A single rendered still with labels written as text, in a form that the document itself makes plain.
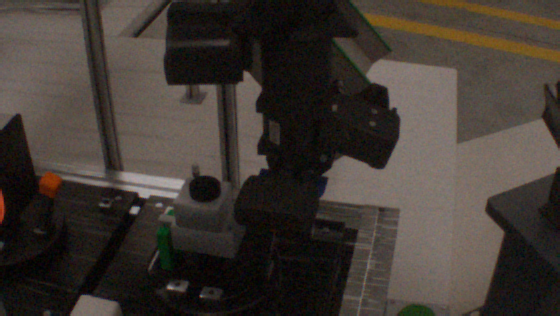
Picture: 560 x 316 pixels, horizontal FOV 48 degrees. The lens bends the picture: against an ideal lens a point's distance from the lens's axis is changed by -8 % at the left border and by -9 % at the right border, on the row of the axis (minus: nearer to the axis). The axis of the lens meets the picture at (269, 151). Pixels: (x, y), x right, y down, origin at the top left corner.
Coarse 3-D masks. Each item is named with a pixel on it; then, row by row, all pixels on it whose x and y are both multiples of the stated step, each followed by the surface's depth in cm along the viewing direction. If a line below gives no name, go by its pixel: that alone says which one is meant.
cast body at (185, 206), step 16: (208, 176) 65; (192, 192) 63; (208, 192) 63; (224, 192) 65; (176, 208) 64; (192, 208) 63; (208, 208) 63; (224, 208) 64; (160, 224) 68; (176, 224) 65; (192, 224) 64; (208, 224) 64; (224, 224) 65; (176, 240) 66; (192, 240) 65; (208, 240) 65; (224, 240) 64; (240, 240) 67; (224, 256) 66
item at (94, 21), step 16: (80, 0) 78; (96, 0) 79; (224, 0) 74; (96, 16) 79; (96, 32) 80; (96, 48) 81; (96, 64) 83; (96, 80) 85; (96, 96) 86; (112, 96) 87; (192, 96) 123; (224, 96) 82; (96, 112) 87; (112, 112) 88; (224, 112) 83; (112, 128) 89; (224, 128) 84; (112, 144) 90; (224, 144) 85; (112, 160) 91; (224, 160) 86; (224, 176) 88; (240, 176) 90
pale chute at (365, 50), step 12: (348, 0) 101; (360, 12) 102; (360, 24) 103; (360, 36) 104; (372, 36) 103; (348, 48) 103; (360, 48) 105; (372, 48) 104; (384, 48) 103; (360, 60) 103; (372, 60) 105
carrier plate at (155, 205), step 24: (144, 216) 79; (144, 240) 76; (288, 240) 76; (312, 240) 76; (336, 240) 76; (120, 264) 73; (144, 264) 73; (288, 264) 73; (312, 264) 73; (336, 264) 73; (96, 288) 70; (120, 288) 70; (144, 288) 70; (288, 288) 70; (312, 288) 70; (144, 312) 67; (264, 312) 67; (288, 312) 67; (312, 312) 67
